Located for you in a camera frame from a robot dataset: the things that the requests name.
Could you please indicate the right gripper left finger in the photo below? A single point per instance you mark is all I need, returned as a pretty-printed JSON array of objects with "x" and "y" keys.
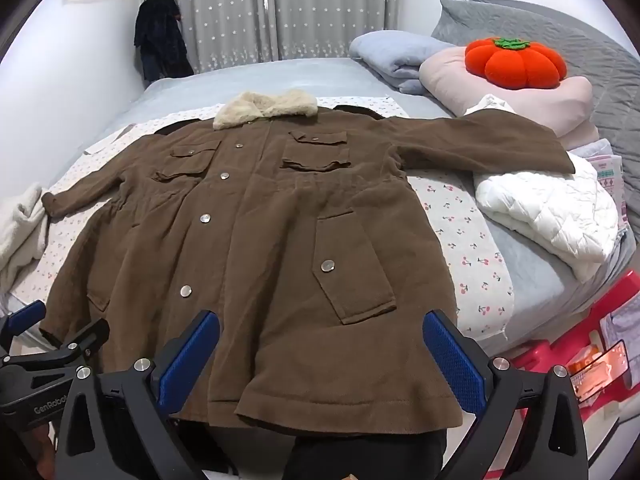
[{"x": 116, "y": 425}]

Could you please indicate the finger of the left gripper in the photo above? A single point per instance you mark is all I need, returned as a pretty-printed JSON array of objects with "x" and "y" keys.
[
  {"x": 16, "y": 323},
  {"x": 84, "y": 345}
]

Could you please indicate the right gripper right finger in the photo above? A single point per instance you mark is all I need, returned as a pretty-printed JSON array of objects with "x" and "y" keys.
[{"x": 551, "y": 443}]

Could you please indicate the brown coat with fur collar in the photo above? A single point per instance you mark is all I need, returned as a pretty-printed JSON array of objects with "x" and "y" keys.
[{"x": 300, "y": 230}]

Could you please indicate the red plastic stool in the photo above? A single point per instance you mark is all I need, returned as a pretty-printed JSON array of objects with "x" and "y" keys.
[{"x": 601, "y": 352}]

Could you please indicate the cream fleece garment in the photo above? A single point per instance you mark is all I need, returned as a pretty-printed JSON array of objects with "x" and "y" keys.
[{"x": 24, "y": 227}]

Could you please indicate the white quilted jacket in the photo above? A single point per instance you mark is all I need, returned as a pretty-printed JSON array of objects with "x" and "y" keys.
[{"x": 569, "y": 215}]

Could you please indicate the dark hanging garment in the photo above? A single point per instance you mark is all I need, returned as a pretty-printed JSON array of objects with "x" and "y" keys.
[{"x": 159, "y": 40}]

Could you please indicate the pink pillow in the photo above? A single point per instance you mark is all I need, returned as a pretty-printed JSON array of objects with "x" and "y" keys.
[{"x": 566, "y": 110}]

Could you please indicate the orange pumpkin cushion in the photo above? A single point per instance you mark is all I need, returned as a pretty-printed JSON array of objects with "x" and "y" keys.
[{"x": 514, "y": 63}]

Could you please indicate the grey quilted pillow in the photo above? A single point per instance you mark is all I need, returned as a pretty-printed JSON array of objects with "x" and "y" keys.
[{"x": 611, "y": 69}]

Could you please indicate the folded blue blanket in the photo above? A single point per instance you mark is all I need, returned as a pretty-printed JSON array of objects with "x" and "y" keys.
[{"x": 395, "y": 56}]

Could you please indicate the grey dotted curtain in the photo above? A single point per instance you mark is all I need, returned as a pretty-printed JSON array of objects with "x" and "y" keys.
[{"x": 226, "y": 33}]

